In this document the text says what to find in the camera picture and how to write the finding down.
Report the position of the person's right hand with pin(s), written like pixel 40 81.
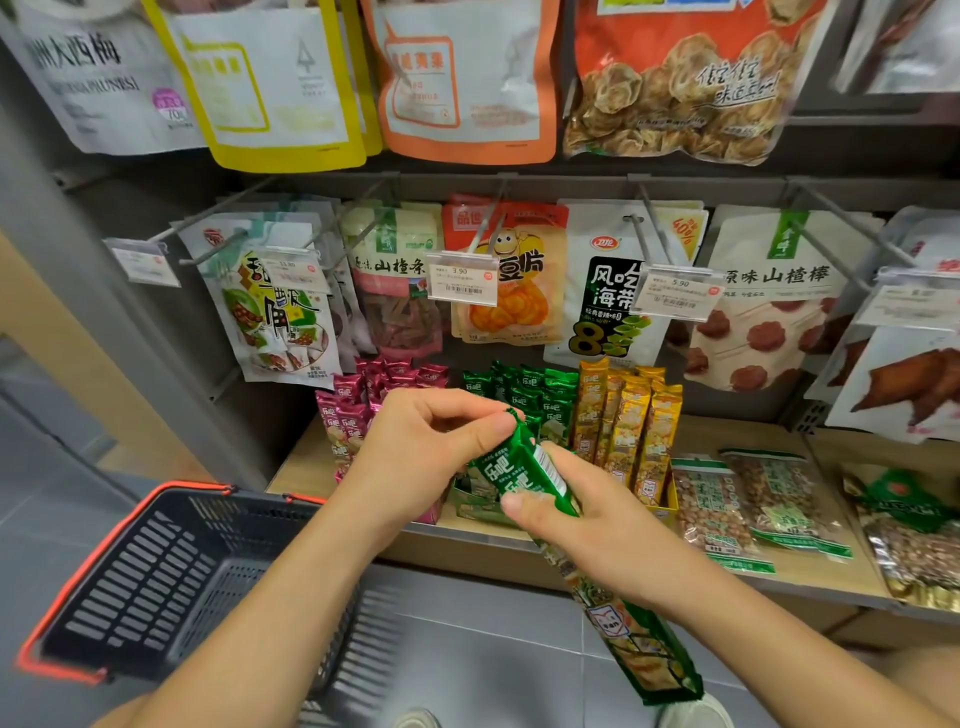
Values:
pixel 615 540

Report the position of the person's left hand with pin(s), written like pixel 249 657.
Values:
pixel 405 457

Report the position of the person's left thumb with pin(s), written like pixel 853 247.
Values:
pixel 480 436

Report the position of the person's right thumb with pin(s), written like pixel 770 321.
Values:
pixel 544 514

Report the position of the long green snack packet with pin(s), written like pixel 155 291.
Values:
pixel 637 645

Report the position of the person's left forearm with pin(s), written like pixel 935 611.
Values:
pixel 277 615

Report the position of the person's right forearm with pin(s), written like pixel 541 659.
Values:
pixel 810 645

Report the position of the green display carton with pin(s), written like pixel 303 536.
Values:
pixel 480 506

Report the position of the group of green snack sticks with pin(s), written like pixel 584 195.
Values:
pixel 544 394

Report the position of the yellow display carton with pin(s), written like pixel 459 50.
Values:
pixel 664 514

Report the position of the group of yellow snack sticks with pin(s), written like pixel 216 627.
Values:
pixel 630 427

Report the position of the group of pink snack sticks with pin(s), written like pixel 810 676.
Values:
pixel 349 427

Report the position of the orange packet with cartoon face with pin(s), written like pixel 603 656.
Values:
pixel 525 307

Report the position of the clear packet red hawthorn strips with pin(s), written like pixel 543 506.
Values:
pixel 397 315

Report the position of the white price tag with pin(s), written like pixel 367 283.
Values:
pixel 294 271
pixel 677 292
pixel 911 304
pixel 462 279
pixel 144 264

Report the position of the clear nut packet green label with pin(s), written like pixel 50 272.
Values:
pixel 712 517
pixel 787 499

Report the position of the pale hanging snack packet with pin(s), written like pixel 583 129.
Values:
pixel 346 322

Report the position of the white kelp snack packet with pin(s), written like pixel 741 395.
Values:
pixel 600 300

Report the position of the wooden shelf board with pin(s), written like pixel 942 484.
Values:
pixel 750 439

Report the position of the grey metal peg hook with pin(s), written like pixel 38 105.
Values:
pixel 491 214
pixel 654 217
pixel 855 221
pixel 832 259
pixel 214 210
pixel 345 221

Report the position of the white packet with food picture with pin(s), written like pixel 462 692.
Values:
pixel 277 337

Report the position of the person's white shoe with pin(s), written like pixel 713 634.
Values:
pixel 705 712

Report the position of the white packet red hawthorn discs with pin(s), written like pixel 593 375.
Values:
pixel 772 337

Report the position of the black shopping basket red rim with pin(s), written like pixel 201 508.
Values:
pixel 172 570

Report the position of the white packet orange border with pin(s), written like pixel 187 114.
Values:
pixel 465 82

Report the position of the gold nut packet green label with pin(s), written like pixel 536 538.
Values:
pixel 911 540

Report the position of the white packet roasted wing picture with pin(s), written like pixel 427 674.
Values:
pixel 900 382

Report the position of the grey metal shelf upright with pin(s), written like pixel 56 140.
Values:
pixel 112 300

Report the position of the red packet with golden chips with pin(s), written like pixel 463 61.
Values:
pixel 690 90

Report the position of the white packet yellow border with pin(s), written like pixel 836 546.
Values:
pixel 262 90

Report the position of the white prune packet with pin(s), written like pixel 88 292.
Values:
pixel 90 82

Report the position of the grey white hanging packet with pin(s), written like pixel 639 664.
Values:
pixel 900 45

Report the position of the grey metal hanging rail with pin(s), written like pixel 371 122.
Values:
pixel 585 187

